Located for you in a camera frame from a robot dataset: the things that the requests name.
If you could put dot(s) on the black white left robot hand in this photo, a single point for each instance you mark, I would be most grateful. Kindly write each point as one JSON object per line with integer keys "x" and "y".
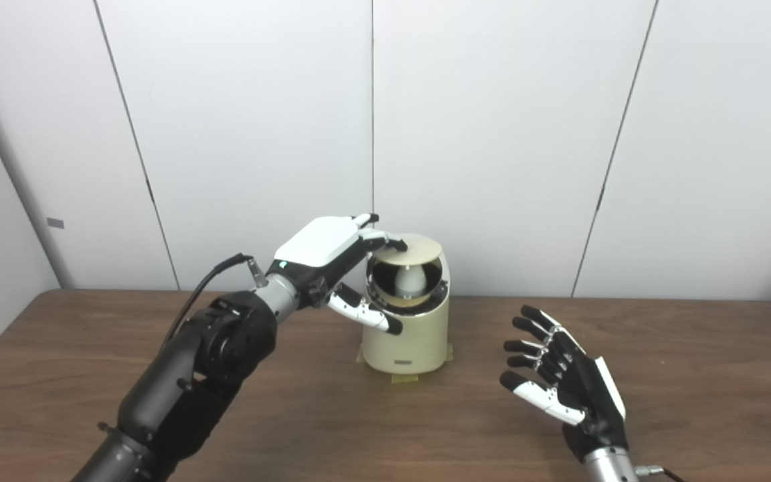
{"x": 318, "y": 248}

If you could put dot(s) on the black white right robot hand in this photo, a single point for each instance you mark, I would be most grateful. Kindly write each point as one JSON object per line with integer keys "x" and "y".
{"x": 586, "y": 395}

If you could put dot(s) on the small white plastic bottle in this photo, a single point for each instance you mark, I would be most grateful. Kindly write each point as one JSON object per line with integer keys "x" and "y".
{"x": 411, "y": 281}

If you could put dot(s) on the cream-colored bin with lid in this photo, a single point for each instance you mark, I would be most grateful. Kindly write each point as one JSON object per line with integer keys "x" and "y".
{"x": 419, "y": 335}

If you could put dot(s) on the small grey wall tag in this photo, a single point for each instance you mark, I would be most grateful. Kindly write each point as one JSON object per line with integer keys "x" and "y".
{"x": 55, "y": 223}

